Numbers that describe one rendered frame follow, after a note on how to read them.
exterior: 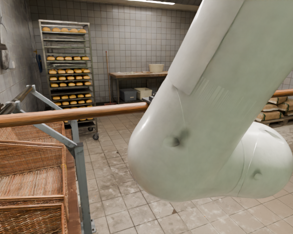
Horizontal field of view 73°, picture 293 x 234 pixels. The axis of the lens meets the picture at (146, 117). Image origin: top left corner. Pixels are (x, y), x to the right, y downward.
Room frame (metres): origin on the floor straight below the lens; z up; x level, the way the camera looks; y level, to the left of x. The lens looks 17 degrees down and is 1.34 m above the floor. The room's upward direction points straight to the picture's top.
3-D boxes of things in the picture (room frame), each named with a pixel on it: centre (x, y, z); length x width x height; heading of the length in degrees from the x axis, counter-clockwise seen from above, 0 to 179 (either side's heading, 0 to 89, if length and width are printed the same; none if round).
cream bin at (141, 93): (5.39, 0.10, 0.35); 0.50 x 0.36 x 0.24; 23
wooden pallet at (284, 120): (4.10, -2.60, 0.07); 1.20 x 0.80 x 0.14; 112
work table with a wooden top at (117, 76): (5.49, -0.16, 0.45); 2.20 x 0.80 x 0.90; 112
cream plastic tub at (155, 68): (5.62, -0.27, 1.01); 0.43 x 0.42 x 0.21; 112
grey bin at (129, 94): (5.23, 0.49, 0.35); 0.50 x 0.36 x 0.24; 22
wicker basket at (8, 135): (1.47, 0.91, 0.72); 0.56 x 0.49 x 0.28; 22
